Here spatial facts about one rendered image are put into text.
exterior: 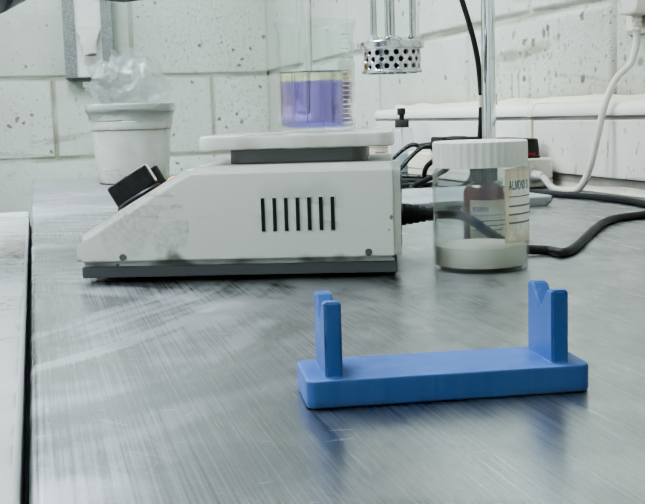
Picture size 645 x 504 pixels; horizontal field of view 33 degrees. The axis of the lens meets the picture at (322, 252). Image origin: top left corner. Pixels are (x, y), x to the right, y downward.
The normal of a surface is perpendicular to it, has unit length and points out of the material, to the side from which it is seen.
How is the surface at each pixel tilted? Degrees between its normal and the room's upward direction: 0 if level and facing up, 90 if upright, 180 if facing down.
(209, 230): 90
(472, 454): 0
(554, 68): 90
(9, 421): 0
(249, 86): 90
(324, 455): 0
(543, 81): 90
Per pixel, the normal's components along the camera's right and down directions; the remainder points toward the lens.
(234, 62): 0.26, 0.11
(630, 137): -0.97, 0.06
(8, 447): -0.03, -0.99
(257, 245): -0.07, 0.13
